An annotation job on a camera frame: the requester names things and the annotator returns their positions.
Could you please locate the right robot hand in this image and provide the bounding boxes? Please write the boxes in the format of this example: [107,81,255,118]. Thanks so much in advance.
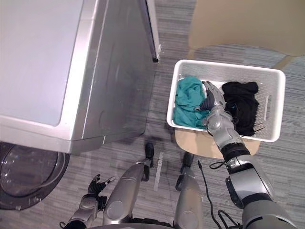
[195,81,227,112]

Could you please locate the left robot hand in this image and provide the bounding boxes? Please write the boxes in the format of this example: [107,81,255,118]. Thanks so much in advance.
[87,174,116,199]

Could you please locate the white plastic laundry basket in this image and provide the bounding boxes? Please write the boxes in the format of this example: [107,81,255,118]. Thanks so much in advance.
[166,59,286,143]

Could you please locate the teal garment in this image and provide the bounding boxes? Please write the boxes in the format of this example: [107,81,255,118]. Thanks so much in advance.
[173,75,210,131]

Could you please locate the black garment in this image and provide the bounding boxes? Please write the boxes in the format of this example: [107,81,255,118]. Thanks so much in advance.
[221,81,260,137]

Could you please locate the silver washing machine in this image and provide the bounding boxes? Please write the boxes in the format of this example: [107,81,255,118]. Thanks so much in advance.
[0,0,158,157]

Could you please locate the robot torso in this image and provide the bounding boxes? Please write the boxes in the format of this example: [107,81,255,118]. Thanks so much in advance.
[90,217,174,229]

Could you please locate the left dark robot foot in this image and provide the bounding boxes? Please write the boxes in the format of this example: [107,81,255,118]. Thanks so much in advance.
[144,142,155,161]

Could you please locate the dark robot foot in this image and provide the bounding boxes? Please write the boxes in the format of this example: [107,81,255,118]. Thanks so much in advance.
[144,142,155,161]
[181,152,194,169]

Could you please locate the right dark robot foot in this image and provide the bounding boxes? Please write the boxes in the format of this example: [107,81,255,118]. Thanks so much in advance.
[181,152,194,169]

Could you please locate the round glass washer door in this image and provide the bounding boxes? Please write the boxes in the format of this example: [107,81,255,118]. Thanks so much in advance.
[0,142,71,211]

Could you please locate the beige chair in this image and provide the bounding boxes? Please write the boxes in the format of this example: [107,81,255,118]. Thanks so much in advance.
[175,0,305,160]

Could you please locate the white panel with dark edge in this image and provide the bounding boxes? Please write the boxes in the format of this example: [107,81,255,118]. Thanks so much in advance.
[145,0,163,63]

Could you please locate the right silver robot leg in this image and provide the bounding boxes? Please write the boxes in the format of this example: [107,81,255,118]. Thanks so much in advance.
[173,164,204,229]

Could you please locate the long black cable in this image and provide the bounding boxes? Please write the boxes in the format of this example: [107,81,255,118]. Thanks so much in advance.
[197,160,241,229]

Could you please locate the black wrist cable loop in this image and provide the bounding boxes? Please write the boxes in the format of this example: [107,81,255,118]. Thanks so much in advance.
[209,160,230,170]

